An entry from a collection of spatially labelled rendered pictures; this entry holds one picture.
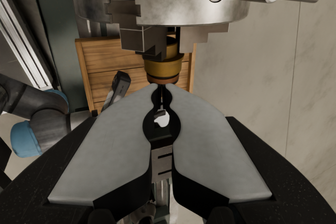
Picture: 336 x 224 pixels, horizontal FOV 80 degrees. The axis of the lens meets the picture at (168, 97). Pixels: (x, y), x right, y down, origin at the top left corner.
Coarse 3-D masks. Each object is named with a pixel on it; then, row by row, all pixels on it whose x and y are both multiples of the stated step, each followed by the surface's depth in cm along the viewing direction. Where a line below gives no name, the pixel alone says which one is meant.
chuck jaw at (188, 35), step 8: (224, 24) 41; (176, 32) 43; (184, 32) 41; (192, 32) 41; (200, 32) 41; (208, 32) 42; (216, 32) 42; (224, 32) 42; (184, 40) 41; (192, 40) 42; (200, 40) 42; (184, 48) 42; (192, 48) 43
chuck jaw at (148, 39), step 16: (112, 0) 26; (128, 0) 25; (112, 16) 27; (128, 16) 26; (128, 32) 29; (144, 32) 29; (160, 32) 35; (128, 48) 30; (144, 48) 30; (160, 48) 36
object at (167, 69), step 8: (168, 40) 44; (176, 40) 42; (168, 48) 40; (176, 48) 42; (168, 56) 41; (176, 56) 43; (144, 64) 44; (152, 64) 41; (160, 64) 40; (168, 64) 40; (176, 64) 42; (152, 72) 42; (160, 72) 42; (168, 72) 42; (176, 72) 43; (152, 80) 44; (160, 80) 43; (168, 80) 44; (176, 80) 46
